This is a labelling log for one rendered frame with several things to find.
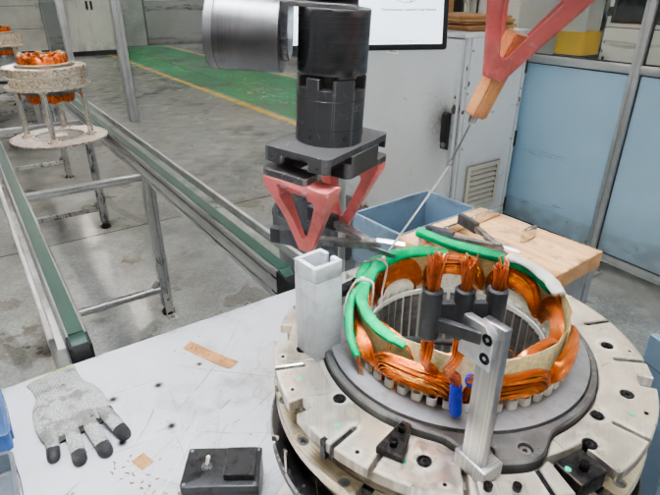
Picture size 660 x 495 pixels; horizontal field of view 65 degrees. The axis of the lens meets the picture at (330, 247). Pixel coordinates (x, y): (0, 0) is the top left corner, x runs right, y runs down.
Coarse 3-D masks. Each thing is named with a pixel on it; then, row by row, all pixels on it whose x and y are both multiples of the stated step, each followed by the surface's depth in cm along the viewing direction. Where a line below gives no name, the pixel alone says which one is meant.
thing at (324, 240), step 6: (324, 240) 47; (330, 240) 47; (336, 240) 47; (342, 240) 47; (348, 240) 47; (354, 240) 47; (360, 240) 47; (330, 246) 47; (336, 246) 47; (342, 246) 47; (348, 246) 47; (354, 246) 47; (360, 246) 47
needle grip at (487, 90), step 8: (504, 32) 34; (512, 32) 34; (520, 32) 34; (504, 40) 34; (512, 40) 34; (520, 40) 34; (504, 48) 34; (512, 48) 34; (504, 56) 34; (480, 80) 36; (488, 80) 36; (480, 88) 36; (488, 88) 36; (496, 88) 36; (472, 96) 37; (480, 96) 36; (488, 96) 36; (496, 96) 36; (472, 104) 37; (480, 104) 36; (488, 104) 36; (472, 112) 37; (480, 112) 37; (488, 112) 37
